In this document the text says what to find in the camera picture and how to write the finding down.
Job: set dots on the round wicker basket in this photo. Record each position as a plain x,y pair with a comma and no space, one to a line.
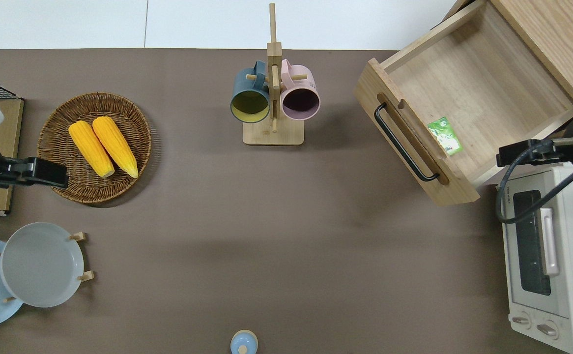
60,182

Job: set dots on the wooden mug tree stand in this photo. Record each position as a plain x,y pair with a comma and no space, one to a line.
272,133

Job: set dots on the dark blue mug, yellow inside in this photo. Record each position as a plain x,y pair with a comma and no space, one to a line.
250,105

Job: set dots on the wooden cabinet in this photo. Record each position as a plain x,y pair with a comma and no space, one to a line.
561,39

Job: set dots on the grey plate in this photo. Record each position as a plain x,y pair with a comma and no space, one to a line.
41,265

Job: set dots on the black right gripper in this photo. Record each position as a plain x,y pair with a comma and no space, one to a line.
525,151

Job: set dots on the blue call bell, wooden base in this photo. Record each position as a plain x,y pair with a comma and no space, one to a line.
243,342

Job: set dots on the green snack packet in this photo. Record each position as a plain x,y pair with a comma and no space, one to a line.
445,136

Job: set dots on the yellow corn cob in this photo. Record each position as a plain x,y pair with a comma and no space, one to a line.
91,148
115,145

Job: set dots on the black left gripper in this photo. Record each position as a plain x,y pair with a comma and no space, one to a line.
41,172

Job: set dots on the wooden plate rack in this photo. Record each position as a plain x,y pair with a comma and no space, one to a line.
86,276

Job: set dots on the wooden drawer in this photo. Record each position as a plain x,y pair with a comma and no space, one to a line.
478,78

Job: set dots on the pink mug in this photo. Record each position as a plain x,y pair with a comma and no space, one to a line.
300,101

